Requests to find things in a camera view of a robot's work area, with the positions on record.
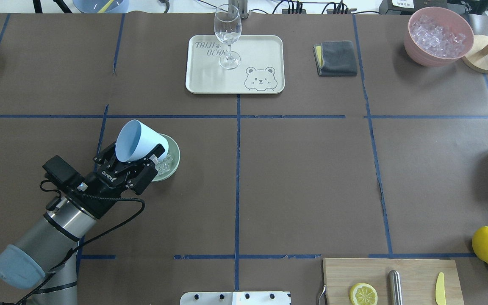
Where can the ice cubes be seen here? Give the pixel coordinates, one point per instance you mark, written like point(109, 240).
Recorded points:
point(435, 39)
point(165, 165)

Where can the aluminium frame post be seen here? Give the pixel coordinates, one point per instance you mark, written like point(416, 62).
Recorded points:
point(239, 7)

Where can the metal cylinder tool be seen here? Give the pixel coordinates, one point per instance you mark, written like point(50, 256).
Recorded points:
point(396, 287)

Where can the light blue plastic cup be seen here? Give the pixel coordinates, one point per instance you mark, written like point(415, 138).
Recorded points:
point(136, 140)

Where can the lemon half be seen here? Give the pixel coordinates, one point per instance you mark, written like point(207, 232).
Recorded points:
point(363, 294)

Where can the cream bear tray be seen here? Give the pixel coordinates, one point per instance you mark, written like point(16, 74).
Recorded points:
point(261, 69)

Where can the clear wine glass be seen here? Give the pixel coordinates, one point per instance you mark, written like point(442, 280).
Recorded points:
point(228, 28)

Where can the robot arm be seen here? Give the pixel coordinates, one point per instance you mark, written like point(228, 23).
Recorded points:
point(42, 259)

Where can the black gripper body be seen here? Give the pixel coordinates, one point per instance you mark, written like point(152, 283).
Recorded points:
point(102, 190)

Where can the blue bowl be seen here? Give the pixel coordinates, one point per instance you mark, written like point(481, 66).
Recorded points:
point(94, 6)

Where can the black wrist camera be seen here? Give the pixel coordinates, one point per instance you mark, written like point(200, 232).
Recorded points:
point(61, 174)

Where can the light green bowl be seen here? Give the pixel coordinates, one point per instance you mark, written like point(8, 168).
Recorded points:
point(174, 151)

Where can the yellow plastic knife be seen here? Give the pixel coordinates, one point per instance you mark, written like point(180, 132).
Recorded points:
point(440, 294)

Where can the ice cubes in pink bowl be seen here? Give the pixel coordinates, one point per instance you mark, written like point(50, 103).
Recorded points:
point(435, 39)

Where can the grey folded cloth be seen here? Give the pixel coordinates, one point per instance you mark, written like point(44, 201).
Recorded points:
point(338, 59)

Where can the pink bowl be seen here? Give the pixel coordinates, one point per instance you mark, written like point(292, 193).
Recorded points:
point(443, 17)

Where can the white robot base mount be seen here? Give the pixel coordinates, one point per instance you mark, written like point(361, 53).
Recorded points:
point(237, 298)

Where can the wooden cutting board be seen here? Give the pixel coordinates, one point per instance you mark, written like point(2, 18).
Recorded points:
point(418, 279)

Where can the yellow sponge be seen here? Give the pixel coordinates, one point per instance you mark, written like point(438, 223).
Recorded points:
point(318, 55)

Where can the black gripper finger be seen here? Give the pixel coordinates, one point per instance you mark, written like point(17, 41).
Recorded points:
point(145, 166)
point(106, 154)

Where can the yellow plastic fork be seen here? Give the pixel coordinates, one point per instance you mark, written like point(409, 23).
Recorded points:
point(105, 7)

